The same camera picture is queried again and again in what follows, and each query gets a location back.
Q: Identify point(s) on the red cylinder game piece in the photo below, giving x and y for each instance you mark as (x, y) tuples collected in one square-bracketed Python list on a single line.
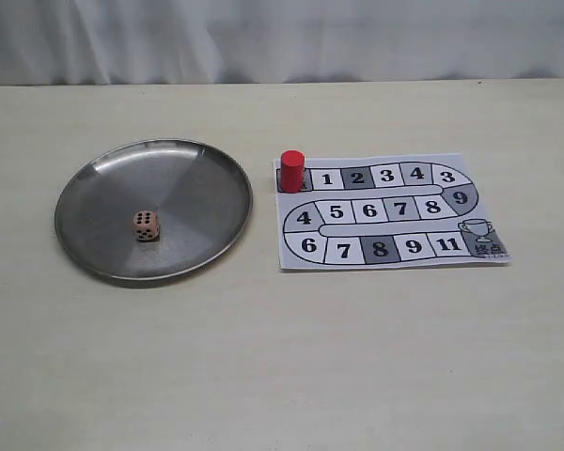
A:
[(292, 169)]

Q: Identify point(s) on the paper number game board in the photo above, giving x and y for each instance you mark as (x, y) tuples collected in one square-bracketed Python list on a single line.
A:
[(385, 212)]

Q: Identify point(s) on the white curtain backdrop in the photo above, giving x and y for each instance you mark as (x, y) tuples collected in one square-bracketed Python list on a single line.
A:
[(229, 42)]

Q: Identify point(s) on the wooden die with black pips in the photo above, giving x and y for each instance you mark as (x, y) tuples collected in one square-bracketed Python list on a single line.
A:
[(146, 225)]

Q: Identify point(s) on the round stainless steel plate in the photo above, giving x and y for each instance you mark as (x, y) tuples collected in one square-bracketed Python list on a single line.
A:
[(202, 196)]

